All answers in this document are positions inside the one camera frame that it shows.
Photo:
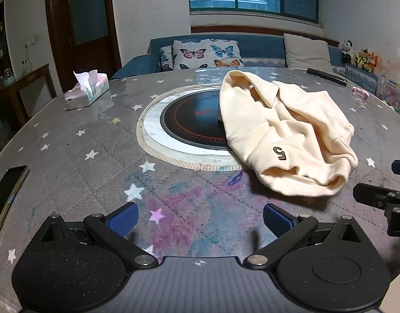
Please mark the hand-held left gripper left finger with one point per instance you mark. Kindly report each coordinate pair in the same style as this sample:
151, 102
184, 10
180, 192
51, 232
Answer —
124, 217

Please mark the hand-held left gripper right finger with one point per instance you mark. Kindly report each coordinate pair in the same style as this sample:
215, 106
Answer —
276, 220

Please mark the cream hooded sweatshirt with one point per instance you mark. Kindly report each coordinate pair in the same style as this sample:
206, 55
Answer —
284, 127

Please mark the clear plastic storage box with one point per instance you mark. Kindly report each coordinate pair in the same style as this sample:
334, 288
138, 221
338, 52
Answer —
394, 97

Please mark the small pink object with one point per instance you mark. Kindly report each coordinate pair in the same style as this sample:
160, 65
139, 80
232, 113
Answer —
360, 93

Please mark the orange plush toy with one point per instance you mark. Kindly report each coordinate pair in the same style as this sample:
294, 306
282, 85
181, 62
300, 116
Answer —
373, 62

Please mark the yellow plush toy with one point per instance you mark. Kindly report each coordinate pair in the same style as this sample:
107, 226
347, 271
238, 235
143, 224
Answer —
361, 59

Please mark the black remote control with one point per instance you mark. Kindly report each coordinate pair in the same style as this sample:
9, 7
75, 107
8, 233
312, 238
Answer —
327, 76

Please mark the black smartphone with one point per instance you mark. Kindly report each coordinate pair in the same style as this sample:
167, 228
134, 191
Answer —
7, 195

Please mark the round black induction cooktop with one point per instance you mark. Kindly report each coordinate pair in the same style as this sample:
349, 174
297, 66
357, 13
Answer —
190, 117

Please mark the tissue box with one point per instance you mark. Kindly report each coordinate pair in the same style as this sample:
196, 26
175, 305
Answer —
89, 97

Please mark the panda plush toy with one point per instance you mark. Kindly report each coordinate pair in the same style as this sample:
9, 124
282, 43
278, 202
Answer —
347, 50

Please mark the beige pillow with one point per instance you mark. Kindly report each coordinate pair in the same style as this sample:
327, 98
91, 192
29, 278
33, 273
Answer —
306, 52

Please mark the dark wooden door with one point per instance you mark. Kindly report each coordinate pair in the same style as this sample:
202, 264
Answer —
89, 58

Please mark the small butterfly print pillow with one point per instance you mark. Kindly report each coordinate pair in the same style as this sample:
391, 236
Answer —
166, 58

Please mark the dark wooden side table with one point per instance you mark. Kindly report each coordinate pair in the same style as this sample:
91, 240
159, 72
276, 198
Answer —
30, 78

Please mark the blue sofa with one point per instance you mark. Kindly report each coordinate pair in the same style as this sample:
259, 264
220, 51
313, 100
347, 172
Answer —
261, 45

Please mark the large butterfly print pillow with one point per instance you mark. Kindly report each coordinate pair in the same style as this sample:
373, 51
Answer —
200, 53

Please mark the white wall socket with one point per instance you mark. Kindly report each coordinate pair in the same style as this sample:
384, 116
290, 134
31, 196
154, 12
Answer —
30, 42

